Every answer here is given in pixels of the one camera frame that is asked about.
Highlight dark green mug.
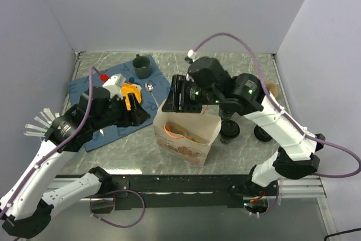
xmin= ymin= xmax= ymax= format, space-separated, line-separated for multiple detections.
xmin=132 ymin=54 xmax=152 ymax=79

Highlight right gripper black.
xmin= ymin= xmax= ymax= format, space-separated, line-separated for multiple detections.
xmin=161 ymin=73 xmax=221 ymax=113

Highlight dark takeout cup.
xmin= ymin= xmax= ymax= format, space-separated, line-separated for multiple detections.
xmin=219 ymin=135 xmax=234 ymax=144
xmin=219 ymin=108 xmax=234 ymax=121

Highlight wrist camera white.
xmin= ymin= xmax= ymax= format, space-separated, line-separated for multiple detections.
xmin=185 ymin=50 xmax=197 ymax=64
xmin=101 ymin=73 xmax=126 ymax=100

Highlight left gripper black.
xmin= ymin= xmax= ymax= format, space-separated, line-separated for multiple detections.
xmin=91 ymin=92 xmax=151 ymax=131

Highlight black cup lid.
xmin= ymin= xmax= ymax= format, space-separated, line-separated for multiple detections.
xmin=219 ymin=120 xmax=240 ymax=139
xmin=253 ymin=125 xmax=272 ymax=142

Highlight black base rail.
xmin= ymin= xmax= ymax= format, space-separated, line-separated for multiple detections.
xmin=50 ymin=172 xmax=283 ymax=211

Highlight blue alphabet placemat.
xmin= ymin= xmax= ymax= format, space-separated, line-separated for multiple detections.
xmin=84 ymin=55 xmax=170 ymax=152

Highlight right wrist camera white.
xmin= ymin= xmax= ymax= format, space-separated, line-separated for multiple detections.
xmin=185 ymin=50 xmax=197 ymax=64

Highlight brown pulp cup carrier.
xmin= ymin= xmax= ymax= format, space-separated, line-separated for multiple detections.
xmin=164 ymin=122 xmax=208 ymax=144

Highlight yellow dotted plate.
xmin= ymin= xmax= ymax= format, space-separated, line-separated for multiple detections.
xmin=120 ymin=81 xmax=143 ymax=111

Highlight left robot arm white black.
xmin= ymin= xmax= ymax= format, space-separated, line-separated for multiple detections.
xmin=1 ymin=86 xmax=151 ymax=239

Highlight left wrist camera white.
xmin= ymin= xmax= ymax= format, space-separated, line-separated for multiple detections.
xmin=101 ymin=73 xmax=126 ymax=100

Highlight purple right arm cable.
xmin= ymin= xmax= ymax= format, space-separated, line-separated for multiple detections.
xmin=194 ymin=32 xmax=361 ymax=178

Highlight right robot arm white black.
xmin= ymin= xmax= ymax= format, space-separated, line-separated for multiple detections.
xmin=161 ymin=57 xmax=324 ymax=197

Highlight cream paper bag orange handles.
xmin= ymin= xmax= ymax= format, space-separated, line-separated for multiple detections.
xmin=153 ymin=108 xmax=221 ymax=166

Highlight silver spoon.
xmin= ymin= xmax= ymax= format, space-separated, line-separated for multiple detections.
xmin=144 ymin=82 xmax=158 ymax=104

